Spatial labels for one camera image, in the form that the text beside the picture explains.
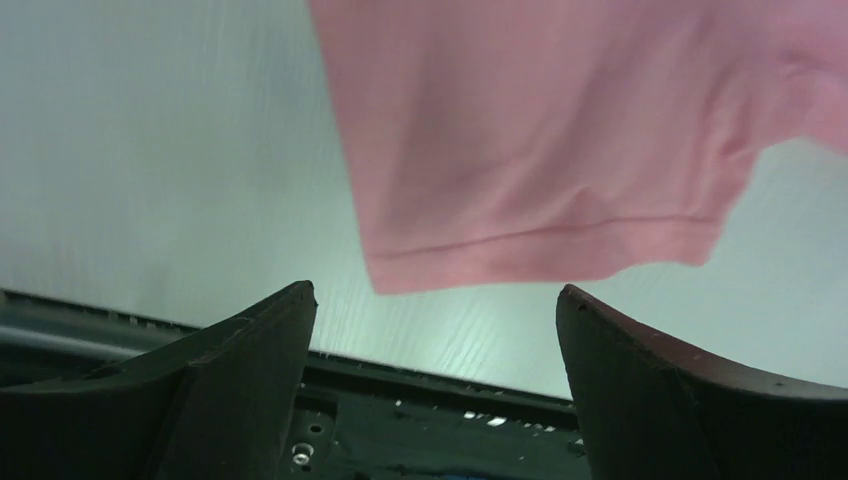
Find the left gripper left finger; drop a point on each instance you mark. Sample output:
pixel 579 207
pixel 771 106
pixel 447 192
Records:
pixel 216 404

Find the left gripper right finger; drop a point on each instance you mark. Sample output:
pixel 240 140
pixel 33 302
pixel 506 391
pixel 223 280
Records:
pixel 651 406

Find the pink t shirt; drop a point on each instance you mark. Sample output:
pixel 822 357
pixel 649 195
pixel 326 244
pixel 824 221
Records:
pixel 560 141

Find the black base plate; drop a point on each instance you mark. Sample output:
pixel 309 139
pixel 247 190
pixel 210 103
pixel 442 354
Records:
pixel 350 420

